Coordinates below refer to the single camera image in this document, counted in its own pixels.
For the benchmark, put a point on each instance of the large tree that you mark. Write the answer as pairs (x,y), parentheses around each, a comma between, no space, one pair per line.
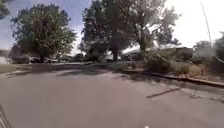
(106,30)
(43,30)

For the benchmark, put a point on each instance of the grey asphalt road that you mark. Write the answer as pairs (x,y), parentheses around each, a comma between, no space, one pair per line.
(83,100)

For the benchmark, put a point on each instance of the bushes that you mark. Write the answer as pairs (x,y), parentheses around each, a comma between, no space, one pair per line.
(160,61)

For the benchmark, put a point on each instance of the low house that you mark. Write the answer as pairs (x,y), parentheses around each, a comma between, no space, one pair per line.
(181,53)

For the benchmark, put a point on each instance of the vehicle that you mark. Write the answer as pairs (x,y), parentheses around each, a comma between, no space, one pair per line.
(35,60)

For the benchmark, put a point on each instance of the kerb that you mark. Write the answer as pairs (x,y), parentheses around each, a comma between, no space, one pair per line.
(193,80)

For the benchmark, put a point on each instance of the thin leaning pole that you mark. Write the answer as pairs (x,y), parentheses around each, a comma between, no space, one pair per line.
(206,23)

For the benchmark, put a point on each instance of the grass patch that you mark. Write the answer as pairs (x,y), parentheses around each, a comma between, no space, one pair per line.
(8,68)

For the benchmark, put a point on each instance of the building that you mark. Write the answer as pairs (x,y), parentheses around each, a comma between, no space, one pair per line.
(4,58)

